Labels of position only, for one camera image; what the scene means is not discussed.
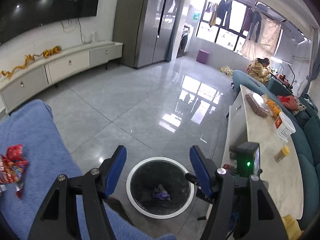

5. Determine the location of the purple wrapper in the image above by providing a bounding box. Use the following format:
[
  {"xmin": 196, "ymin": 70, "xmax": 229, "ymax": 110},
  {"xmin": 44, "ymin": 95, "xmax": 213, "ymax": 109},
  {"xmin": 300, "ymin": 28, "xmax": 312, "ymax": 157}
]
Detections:
[{"xmin": 152, "ymin": 184, "xmax": 171, "ymax": 200}]

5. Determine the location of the white round trash bin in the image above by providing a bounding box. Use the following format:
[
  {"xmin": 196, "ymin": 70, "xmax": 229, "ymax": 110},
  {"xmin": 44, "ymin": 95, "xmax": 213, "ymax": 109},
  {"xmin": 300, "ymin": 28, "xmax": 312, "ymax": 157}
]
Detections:
[{"xmin": 126, "ymin": 157, "xmax": 195, "ymax": 219}]

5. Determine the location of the yellow spice jar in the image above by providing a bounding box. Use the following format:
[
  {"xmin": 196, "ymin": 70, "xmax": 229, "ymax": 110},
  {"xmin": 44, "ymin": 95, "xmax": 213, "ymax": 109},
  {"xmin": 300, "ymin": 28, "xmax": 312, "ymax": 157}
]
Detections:
[{"xmin": 274, "ymin": 145, "xmax": 291, "ymax": 162}]

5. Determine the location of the white plastic basket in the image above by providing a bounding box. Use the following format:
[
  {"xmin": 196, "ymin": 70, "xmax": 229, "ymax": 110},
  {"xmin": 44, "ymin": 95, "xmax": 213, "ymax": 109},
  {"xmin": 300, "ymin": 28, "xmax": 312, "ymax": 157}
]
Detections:
[{"xmin": 274, "ymin": 112, "xmax": 296, "ymax": 142}]

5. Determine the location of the white marble coffee table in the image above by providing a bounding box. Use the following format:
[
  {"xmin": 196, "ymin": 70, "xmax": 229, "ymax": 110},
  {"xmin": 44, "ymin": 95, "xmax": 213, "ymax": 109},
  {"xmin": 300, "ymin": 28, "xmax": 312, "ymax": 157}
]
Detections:
[{"xmin": 222, "ymin": 85, "xmax": 304, "ymax": 220}]

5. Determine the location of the blue fluffy blanket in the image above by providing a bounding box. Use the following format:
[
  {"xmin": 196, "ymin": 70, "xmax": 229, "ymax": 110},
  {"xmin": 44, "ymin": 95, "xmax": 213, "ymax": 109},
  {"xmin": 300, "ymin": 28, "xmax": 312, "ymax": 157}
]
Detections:
[{"xmin": 0, "ymin": 99, "xmax": 177, "ymax": 240}]

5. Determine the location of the teal sofa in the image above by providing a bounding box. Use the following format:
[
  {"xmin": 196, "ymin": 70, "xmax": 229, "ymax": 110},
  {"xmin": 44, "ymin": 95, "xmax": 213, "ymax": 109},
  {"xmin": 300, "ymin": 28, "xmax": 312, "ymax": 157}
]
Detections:
[{"xmin": 233, "ymin": 70, "xmax": 319, "ymax": 230}]

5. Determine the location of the person in yellow clothes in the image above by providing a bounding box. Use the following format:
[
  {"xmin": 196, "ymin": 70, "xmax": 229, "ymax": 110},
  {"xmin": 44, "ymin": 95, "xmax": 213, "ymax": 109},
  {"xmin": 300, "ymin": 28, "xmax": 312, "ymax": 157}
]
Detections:
[{"xmin": 246, "ymin": 58, "xmax": 270, "ymax": 84}]

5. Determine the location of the grey white tv cabinet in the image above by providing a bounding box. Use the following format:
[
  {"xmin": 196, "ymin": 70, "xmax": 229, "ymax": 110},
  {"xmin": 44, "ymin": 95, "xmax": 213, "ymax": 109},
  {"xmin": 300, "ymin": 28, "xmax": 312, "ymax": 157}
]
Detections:
[{"xmin": 1, "ymin": 41, "xmax": 123, "ymax": 115}]

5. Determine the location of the purple cube stool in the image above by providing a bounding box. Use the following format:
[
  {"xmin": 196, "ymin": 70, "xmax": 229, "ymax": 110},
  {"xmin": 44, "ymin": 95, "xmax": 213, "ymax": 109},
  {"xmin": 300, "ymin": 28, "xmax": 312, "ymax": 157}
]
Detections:
[{"xmin": 196, "ymin": 49, "xmax": 210, "ymax": 64}]

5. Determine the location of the golden tiger ornament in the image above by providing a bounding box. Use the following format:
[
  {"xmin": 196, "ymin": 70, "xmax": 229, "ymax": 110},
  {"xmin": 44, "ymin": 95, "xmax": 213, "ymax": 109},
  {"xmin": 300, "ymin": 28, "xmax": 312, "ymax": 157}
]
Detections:
[{"xmin": 42, "ymin": 46, "xmax": 62, "ymax": 58}]

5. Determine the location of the golden dragon ornament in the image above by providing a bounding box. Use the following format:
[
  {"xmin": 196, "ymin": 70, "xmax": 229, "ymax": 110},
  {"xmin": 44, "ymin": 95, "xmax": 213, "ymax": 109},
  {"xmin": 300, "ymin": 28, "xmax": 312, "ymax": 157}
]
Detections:
[{"xmin": 0, "ymin": 54, "xmax": 42, "ymax": 79}]

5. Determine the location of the front load washing machine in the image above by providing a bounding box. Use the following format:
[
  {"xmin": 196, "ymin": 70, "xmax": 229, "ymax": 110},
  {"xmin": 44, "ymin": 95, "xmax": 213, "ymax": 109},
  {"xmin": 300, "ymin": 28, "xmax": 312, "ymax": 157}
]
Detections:
[{"xmin": 177, "ymin": 24, "xmax": 192, "ymax": 58}]

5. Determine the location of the grey double door refrigerator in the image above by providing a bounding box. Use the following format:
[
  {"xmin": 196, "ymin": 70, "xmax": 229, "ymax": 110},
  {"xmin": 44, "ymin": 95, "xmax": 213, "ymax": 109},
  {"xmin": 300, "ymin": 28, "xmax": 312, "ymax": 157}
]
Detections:
[{"xmin": 113, "ymin": 0, "xmax": 181, "ymax": 69}]

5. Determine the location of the black wall television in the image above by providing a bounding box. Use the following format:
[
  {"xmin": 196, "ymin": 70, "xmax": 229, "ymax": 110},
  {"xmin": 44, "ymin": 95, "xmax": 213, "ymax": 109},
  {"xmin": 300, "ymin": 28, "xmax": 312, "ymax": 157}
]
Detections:
[{"xmin": 1, "ymin": 0, "xmax": 99, "ymax": 44}]

